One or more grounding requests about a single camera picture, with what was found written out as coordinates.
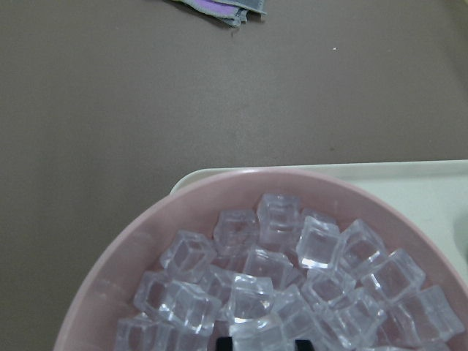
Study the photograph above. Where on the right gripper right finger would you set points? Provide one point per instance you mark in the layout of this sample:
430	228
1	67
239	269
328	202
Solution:
303	345

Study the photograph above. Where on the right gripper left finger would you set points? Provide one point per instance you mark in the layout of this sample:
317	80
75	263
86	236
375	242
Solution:
224	343

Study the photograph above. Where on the pile of clear ice cubes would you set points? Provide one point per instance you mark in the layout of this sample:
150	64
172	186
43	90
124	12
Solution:
280	272

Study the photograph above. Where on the pink bowl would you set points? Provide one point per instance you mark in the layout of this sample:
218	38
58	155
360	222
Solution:
106	293

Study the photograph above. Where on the cream rectangular tray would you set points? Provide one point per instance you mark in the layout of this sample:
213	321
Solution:
431	194

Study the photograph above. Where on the grey folded cloth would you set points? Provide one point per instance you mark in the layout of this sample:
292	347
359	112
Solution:
233	13

